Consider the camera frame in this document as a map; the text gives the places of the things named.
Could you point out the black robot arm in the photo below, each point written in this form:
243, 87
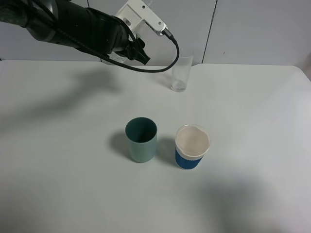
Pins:
65, 23

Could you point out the tall clear drinking glass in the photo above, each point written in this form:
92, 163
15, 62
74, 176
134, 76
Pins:
181, 71

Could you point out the clear plastic bottle green label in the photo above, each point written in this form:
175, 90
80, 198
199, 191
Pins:
120, 58

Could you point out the blue white paper cup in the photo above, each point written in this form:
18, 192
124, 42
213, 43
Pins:
191, 144

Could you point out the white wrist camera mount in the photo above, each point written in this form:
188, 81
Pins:
136, 12

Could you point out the green plastic cup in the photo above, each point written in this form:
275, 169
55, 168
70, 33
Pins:
142, 135

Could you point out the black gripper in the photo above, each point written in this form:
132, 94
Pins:
105, 34

